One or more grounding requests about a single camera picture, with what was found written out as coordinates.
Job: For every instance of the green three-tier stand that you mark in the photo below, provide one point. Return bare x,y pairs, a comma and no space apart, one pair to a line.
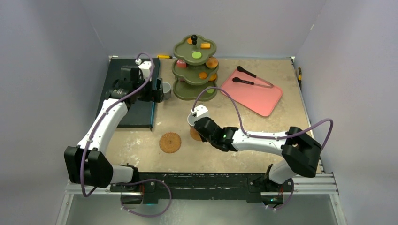
188,85

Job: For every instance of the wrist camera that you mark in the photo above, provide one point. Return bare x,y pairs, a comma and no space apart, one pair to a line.
146,67
199,112

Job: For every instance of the yellow black tool right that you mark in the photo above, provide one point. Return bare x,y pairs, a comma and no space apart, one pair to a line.
299,74

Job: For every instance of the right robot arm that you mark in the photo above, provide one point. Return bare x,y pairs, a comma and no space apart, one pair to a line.
299,150

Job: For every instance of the dark blue flat box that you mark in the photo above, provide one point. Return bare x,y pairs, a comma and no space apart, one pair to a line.
141,114

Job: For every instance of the square orange cracker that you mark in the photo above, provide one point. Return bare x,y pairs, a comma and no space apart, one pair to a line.
205,45

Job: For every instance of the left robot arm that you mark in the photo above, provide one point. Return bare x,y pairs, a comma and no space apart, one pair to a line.
86,162

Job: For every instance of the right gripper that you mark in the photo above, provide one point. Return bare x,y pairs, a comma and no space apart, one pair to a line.
200,124

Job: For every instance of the pink serving tray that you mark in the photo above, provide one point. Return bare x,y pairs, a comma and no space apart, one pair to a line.
260,100

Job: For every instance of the black metal tongs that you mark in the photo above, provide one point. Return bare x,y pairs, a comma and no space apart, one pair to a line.
251,79

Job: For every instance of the black base frame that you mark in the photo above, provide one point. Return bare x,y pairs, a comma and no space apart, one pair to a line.
251,187

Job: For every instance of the pink cream cake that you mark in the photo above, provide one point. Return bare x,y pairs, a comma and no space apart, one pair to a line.
181,64

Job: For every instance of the orange egg tart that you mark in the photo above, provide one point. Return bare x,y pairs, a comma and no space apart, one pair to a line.
213,77

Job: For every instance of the yellow screwdriver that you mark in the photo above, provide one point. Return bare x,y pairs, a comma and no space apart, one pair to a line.
164,57

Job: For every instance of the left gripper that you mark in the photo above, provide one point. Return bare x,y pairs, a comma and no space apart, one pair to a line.
156,95

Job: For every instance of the round bread bun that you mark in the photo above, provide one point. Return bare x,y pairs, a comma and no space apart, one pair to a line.
212,63

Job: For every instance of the grey mug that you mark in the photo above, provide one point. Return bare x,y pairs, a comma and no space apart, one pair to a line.
167,89

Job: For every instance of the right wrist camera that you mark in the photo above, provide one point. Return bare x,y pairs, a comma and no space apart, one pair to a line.
199,112

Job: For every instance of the pink mug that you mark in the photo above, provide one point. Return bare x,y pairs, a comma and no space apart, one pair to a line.
191,120

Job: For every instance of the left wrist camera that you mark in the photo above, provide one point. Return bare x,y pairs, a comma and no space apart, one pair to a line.
146,67

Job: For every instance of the woven rattan coaster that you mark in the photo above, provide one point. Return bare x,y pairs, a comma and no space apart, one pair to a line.
194,134
170,142

